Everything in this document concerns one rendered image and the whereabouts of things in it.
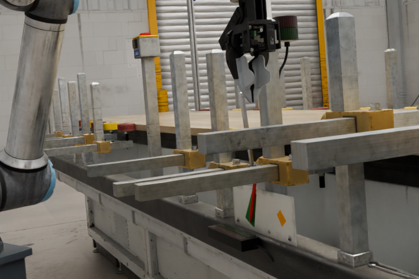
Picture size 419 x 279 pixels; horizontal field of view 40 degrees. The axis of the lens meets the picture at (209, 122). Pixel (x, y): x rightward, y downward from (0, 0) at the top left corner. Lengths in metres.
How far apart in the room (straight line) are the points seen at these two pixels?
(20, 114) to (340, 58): 1.03
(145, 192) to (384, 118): 0.44
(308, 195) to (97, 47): 7.92
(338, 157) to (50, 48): 1.16
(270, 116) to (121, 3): 8.30
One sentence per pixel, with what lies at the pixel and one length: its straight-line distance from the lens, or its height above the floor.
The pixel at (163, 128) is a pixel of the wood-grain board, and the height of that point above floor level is 0.89.
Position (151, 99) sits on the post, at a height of 1.01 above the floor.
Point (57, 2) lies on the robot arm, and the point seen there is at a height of 1.29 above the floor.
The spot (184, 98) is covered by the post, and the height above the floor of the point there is 1.01.
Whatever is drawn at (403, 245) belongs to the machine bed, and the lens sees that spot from 1.27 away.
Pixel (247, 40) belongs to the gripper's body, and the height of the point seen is 1.11.
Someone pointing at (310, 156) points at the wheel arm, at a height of 0.95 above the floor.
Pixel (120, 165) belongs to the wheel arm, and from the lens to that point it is 1.56.
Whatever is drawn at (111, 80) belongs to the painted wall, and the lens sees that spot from 9.26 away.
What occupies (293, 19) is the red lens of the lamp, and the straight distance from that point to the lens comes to 1.24.
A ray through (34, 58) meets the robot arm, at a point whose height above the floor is 1.15.
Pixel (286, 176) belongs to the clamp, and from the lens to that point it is 1.15.
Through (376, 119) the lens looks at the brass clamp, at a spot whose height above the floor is 0.96.
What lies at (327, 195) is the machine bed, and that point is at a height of 0.74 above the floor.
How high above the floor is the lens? 1.02
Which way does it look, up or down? 3 degrees down
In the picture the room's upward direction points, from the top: 4 degrees counter-clockwise
